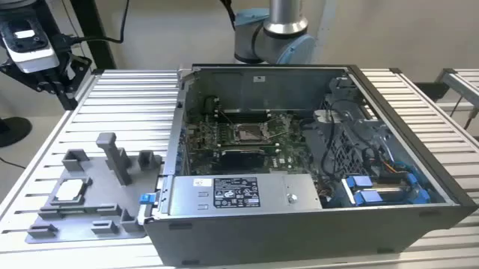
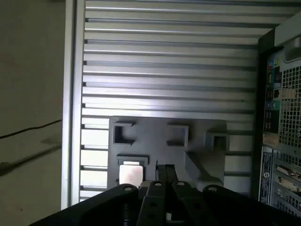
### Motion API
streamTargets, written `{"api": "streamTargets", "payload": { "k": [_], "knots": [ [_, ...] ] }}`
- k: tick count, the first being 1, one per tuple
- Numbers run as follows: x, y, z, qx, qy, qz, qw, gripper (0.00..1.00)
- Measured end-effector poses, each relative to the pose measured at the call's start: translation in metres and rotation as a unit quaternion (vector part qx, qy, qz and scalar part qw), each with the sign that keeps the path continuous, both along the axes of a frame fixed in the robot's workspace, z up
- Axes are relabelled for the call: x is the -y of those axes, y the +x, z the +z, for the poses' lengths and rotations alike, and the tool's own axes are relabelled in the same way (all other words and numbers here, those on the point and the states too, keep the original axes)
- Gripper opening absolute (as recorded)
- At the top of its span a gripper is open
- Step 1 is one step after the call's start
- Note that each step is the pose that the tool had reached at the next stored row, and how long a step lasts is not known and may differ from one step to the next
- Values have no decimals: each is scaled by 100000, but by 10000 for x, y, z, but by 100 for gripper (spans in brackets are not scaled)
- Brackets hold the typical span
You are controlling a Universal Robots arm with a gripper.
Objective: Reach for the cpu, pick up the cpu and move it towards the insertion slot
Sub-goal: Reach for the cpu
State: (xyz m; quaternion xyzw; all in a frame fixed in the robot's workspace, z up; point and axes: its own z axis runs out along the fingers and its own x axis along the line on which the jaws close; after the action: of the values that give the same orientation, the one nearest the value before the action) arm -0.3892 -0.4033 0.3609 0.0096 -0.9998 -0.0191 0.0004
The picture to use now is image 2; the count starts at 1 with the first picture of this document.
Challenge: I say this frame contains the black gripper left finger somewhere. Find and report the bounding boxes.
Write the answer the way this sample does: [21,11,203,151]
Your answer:
[28,164,167,226]

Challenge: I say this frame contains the open PC case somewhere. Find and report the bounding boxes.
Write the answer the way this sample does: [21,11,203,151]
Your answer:
[257,9,301,214]

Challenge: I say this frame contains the grey plastic parts rack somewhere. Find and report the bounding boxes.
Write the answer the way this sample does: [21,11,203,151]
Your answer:
[107,115,230,190]

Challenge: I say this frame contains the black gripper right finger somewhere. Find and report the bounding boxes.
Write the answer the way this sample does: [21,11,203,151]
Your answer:
[166,164,301,226]

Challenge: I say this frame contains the silver CPU with green edge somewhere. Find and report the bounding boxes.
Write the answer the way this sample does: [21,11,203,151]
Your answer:
[119,161,144,185]

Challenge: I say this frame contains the thin black cable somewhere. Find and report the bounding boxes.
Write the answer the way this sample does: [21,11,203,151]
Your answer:
[0,119,63,140]

